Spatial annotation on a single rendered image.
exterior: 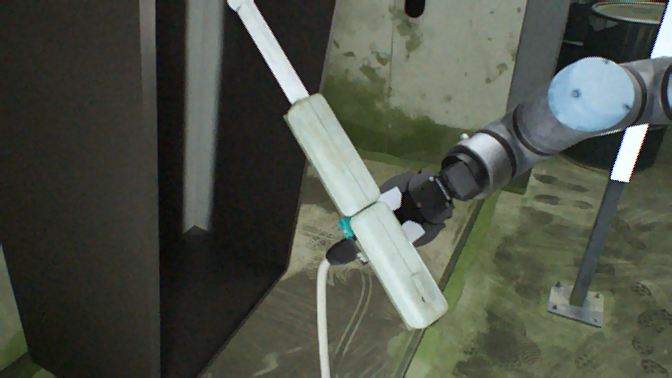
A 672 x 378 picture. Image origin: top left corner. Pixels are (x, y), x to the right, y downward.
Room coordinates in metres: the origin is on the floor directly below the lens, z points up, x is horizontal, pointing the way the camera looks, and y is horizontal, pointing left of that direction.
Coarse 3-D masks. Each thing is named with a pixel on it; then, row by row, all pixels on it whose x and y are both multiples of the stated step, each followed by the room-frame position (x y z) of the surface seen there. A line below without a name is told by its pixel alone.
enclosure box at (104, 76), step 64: (0, 0) 0.67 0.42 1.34; (64, 0) 0.62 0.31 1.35; (128, 0) 0.58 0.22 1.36; (192, 0) 1.24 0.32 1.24; (256, 0) 1.21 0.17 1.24; (320, 0) 1.15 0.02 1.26; (0, 64) 0.69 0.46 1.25; (64, 64) 0.63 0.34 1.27; (128, 64) 0.59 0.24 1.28; (192, 64) 1.26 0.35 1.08; (256, 64) 1.22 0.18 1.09; (320, 64) 1.15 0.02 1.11; (0, 128) 0.71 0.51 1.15; (64, 128) 0.65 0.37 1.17; (128, 128) 0.60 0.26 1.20; (192, 128) 1.28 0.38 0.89; (256, 128) 1.23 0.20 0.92; (0, 192) 0.74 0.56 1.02; (64, 192) 0.67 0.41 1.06; (128, 192) 0.61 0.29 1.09; (192, 192) 1.31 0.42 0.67; (256, 192) 1.23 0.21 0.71; (64, 256) 0.69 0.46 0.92; (128, 256) 0.62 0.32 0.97; (192, 256) 1.19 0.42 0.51; (256, 256) 1.23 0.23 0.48; (64, 320) 0.72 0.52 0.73; (128, 320) 0.64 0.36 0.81; (192, 320) 0.96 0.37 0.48
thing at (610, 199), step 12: (612, 180) 1.51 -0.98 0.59; (612, 192) 1.51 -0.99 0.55; (600, 204) 1.54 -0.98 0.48; (612, 204) 1.50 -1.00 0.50; (600, 216) 1.51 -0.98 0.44; (612, 216) 1.50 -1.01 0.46; (600, 228) 1.51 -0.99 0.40; (600, 240) 1.50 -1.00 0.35; (588, 252) 1.51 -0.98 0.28; (600, 252) 1.50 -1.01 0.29; (588, 264) 1.51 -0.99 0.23; (576, 276) 1.55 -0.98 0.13; (588, 276) 1.50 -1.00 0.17; (576, 288) 1.51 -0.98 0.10; (588, 288) 1.50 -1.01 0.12; (576, 300) 1.51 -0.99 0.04
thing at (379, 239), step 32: (256, 32) 0.64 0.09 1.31; (288, 64) 0.62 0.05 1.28; (288, 96) 0.59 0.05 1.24; (320, 96) 0.59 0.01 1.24; (320, 128) 0.55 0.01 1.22; (320, 160) 0.53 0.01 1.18; (352, 160) 0.54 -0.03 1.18; (352, 192) 0.51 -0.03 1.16; (352, 224) 0.50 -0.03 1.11; (384, 224) 0.49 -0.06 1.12; (352, 256) 0.53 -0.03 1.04; (384, 256) 0.46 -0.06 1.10; (416, 256) 0.47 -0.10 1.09; (384, 288) 0.46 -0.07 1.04; (416, 288) 0.44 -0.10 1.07; (416, 320) 0.42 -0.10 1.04
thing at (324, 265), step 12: (324, 264) 0.64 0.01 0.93; (324, 276) 0.66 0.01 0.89; (324, 288) 0.66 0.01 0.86; (324, 300) 0.66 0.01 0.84; (324, 312) 0.66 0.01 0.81; (324, 324) 0.65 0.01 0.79; (324, 336) 0.65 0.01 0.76; (324, 348) 0.64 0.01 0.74; (324, 360) 0.64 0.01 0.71; (324, 372) 0.63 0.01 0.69
